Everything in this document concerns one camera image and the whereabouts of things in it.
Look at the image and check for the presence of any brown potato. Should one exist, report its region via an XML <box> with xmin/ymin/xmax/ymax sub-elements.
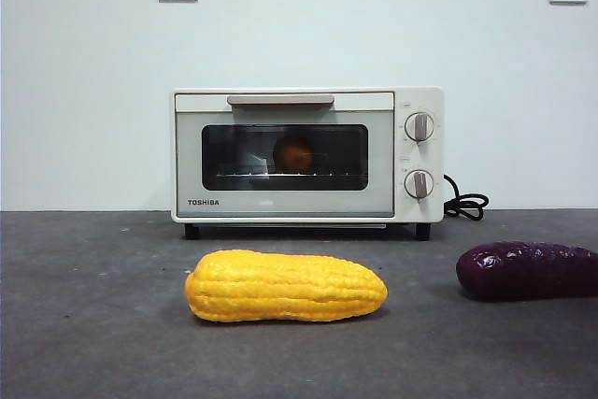
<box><xmin>273</xmin><ymin>135</ymin><xmax>314</xmax><ymax>172</ymax></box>

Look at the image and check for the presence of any glass oven door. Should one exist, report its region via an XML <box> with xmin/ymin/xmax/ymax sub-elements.
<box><xmin>174</xmin><ymin>92</ymin><xmax>396</xmax><ymax>221</ymax></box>

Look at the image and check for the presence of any white Toshiba toaster oven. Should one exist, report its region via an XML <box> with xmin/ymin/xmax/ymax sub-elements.
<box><xmin>170</xmin><ymin>85</ymin><xmax>446</xmax><ymax>242</ymax></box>

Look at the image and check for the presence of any beige oven knob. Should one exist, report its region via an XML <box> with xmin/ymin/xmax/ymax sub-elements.
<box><xmin>404</xmin><ymin>169</ymin><xmax>434</xmax><ymax>202</ymax></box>
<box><xmin>404</xmin><ymin>111</ymin><xmax>437</xmax><ymax>144</ymax></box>

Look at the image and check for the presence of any yellow corn cob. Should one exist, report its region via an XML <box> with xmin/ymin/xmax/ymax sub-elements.
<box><xmin>184</xmin><ymin>249</ymin><xmax>390</xmax><ymax>324</ymax></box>

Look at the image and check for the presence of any purple eggplant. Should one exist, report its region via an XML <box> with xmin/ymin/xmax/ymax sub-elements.
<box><xmin>456</xmin><ymin>240</ymin><xmax>598</xmax><ymax>302</ymax></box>

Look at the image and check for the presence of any metal oven wire rack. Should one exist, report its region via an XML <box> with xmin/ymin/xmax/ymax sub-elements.
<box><xmin>207</xmin><ymin>168</ymin><xmax>368</xmax><ymax>181</ymax></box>

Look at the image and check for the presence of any black oven power cable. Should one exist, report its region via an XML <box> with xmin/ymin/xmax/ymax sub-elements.
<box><xmin>442</xmin><ymin>173</ymin><xmax>491</xmax><ymax>221</ymax></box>

